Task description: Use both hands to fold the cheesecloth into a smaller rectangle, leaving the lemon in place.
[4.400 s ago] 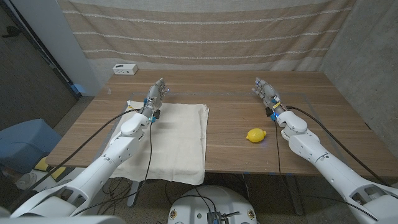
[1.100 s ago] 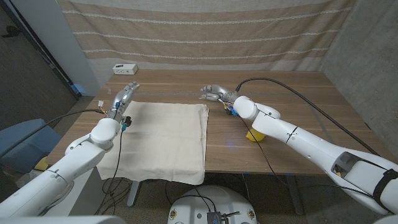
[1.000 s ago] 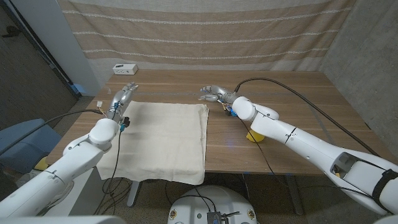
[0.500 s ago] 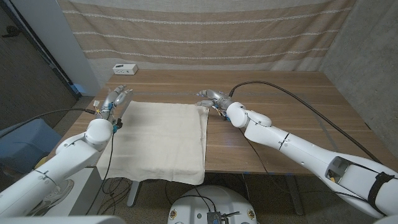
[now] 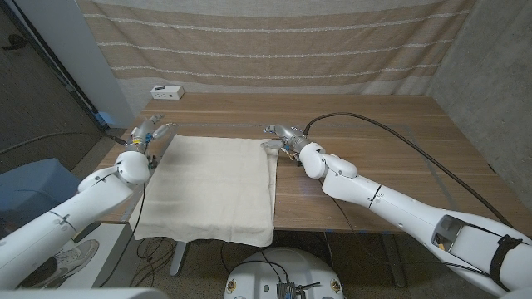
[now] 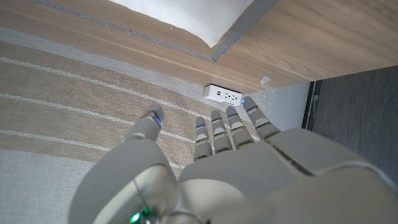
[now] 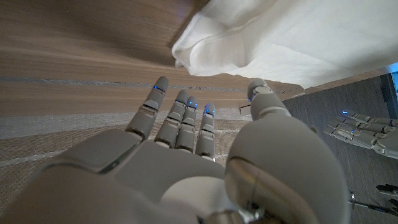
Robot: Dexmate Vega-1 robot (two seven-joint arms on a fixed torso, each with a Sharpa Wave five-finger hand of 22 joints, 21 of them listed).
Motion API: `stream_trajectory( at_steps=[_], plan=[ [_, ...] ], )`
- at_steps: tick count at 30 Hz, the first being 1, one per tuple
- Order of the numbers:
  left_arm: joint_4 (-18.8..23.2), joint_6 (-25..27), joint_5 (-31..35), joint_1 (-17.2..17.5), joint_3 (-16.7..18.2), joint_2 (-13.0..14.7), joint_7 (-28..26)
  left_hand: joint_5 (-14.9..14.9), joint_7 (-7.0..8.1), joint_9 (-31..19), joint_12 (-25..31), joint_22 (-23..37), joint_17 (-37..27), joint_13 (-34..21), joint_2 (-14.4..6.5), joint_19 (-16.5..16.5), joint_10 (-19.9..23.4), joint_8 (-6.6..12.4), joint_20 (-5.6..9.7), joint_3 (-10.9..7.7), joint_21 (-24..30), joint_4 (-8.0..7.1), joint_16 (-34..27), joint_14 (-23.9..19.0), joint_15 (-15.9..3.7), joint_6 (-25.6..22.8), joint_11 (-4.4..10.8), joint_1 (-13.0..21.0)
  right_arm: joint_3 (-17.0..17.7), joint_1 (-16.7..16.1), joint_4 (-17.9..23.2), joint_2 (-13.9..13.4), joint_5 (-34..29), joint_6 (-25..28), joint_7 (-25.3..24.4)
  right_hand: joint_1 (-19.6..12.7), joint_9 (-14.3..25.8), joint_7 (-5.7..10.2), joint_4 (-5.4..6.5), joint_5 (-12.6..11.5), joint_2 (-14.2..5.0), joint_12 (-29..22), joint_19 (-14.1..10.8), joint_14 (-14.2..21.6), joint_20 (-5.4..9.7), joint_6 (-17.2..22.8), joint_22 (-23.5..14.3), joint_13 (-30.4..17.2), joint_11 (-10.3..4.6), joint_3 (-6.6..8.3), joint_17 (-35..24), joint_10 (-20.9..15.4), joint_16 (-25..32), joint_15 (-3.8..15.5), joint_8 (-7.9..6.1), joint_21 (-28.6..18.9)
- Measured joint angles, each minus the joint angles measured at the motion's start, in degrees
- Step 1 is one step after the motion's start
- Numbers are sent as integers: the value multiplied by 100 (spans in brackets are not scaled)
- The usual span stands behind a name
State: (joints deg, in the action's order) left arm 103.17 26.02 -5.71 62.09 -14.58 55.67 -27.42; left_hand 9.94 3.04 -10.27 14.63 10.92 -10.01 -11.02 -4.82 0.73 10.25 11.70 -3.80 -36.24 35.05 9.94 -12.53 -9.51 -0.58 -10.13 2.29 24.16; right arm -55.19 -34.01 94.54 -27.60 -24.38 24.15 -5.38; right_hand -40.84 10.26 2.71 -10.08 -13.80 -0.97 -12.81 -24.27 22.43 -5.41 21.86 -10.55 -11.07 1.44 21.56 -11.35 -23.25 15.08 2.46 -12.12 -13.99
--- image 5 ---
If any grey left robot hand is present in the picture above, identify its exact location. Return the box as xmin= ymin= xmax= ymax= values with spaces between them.
xmin=126 ymin=113 xmax=178 ymax=155

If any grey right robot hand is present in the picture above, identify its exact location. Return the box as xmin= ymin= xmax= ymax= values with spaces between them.
xmin=260 ymin=123 xmax=313 ymax=154

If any cream cheesecloth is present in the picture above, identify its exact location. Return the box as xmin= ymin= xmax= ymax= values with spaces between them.
xmin=128 ymin=134 xmax=280 ymax=248

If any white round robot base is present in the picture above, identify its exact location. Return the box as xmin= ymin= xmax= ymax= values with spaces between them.
xmin=224 ymin=247 xmax=346 ymax=299

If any white power strip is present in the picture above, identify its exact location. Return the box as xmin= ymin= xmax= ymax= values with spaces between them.
xmin=150 ymin=85 xmax=186 ymax=101

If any beige striped backdrop cloth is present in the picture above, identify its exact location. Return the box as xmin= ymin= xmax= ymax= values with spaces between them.
xmin=76 ymin=0 xmax=477 ymax=97

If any white floor board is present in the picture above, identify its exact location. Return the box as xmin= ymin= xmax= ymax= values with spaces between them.
xmin=12 ymin=223 xmax=126 ymax=290

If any grey table leg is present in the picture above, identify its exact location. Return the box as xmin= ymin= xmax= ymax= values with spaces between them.
xmin=379 ymin=233 xmax=407 ymax=288
xmin=169 ymin=239 xmax=190 ymax=277

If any grey white sneaker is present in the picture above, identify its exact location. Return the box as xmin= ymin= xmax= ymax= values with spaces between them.
xmin=17 ymin=238 xmax=101 ymax=290

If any dark trouser leg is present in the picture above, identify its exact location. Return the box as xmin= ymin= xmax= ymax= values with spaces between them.
xmin=16 ymin=257 xmax=57 ymax=290

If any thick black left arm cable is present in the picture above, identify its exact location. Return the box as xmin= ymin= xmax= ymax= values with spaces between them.
xmin=0 ymin=131 xmax=128 ymax=157

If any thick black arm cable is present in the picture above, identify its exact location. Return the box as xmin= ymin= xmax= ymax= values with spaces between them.
xmin=303 ymin=111 xmax=513 ymax=228
xmin=0 ymin=131 xmax=128 ymax=157

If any thin black hanging cable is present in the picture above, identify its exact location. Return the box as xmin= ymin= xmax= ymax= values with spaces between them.
xmin=98 ymin=182 xmax=147 ymax=288

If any black floor cable bundle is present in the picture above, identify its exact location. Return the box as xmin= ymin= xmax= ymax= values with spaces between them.
xmin=131 ymin=236 xmax=179 ymax=287

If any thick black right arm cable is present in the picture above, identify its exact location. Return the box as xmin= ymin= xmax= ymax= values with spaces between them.
xmin=303 ymin=111 xmax=513 ymax=228

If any black metal frame bar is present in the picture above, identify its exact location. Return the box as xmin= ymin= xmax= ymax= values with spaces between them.
xmin=0 ymin=0 xmax=110 ymax=130

